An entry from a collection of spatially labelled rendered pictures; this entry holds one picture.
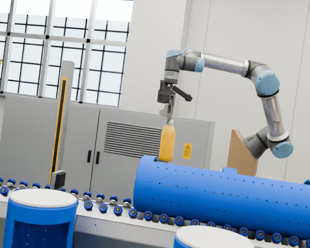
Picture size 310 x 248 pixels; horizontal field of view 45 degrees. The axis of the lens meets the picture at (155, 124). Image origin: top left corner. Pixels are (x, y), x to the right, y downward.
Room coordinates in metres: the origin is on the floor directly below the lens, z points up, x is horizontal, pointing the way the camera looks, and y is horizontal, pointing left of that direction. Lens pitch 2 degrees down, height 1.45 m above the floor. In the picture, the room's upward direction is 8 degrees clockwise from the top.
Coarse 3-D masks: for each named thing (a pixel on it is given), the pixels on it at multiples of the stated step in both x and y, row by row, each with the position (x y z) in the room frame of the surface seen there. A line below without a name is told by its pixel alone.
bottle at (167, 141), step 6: (168, 126) 1.85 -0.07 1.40; (162, 132) 1.86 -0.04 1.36; (168, 132) 1.84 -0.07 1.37; (174, 132) 1.86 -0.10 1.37; (162, 138) 1.86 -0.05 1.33; (168, 138) 1.84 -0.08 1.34; (174, 138) 1.86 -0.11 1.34; (162, 144) 1.85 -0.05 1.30; (168, 144) 1.84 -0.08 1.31; (162, 150) 1.85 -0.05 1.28; (168, 150) 1.84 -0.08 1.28; (162, 156) 1.85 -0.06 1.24; (168, 156) 1.85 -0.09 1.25
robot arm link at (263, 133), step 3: (267, 126) 2.23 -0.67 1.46; (261, 129) 2.26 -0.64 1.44; (264, 129) 2.23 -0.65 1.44; (267, 129) 2.21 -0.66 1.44; (258, 132) 2.25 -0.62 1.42; (261, 132) 2.23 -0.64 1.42; (264, 132) 2.22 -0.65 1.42; (267, 132) 2.20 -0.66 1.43; (261, 135) 2.22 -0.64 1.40; (264, 135) 2.21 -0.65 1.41; (261, 138) 2.22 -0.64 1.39; (264, 138) 2.21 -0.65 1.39; (264, 141) 2.21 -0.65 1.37
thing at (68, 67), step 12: (72, 72) 2.31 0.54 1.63; (60, 84) 2.28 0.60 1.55; (60, 96) 2.28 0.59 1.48; (60, 108) 2.28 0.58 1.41; (60, 120) 2.28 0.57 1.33; (60, 132) 2.27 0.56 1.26; (60, 144) 2.27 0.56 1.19; (60, 156) 2.28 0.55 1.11; (60, 168) 2.30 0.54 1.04; (48, 180) 2.28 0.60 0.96
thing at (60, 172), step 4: (56, 172) 1.93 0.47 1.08; (60, 172) 1.96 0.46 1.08; (64, 172) 1.99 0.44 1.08; (52, 176) 1.91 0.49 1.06; (56, 176) 1.91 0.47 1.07; (60, 176) 1.92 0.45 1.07; (64, 176) 1.98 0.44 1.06; (52, 180) 1.91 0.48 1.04; (56, 180) 1.91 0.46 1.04; (60, 180) 1.93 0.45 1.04; (64, 180) 1.99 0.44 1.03; (52, 184) 1.91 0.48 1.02; (56, 184) 1.91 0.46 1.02; (60, 184) 1.94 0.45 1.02; (52, 188) 1.91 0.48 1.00; (56, 188) 1.93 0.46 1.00; (60, 188) 1.99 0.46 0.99
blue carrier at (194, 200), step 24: (144, 168) 1.78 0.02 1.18; (168, 168) 1.78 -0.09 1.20; (192, 168) 1.78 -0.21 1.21; (144, 192) 1.75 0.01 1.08; (168, 192) 1.73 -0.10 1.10; (192, 192) 1.72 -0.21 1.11; (216, 192) 1.70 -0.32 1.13; (240, 192) 1.69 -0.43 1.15; (264, 192) 1.69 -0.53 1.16; (288, 192) 1.68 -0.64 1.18; (168, 216) 1.80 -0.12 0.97; (192, 216) 1.75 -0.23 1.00; (216, 216) 1.72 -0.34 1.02; (240, 216) 1.69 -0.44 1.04; (264, 216) 1.67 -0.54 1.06; (288, 216) 1.65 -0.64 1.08
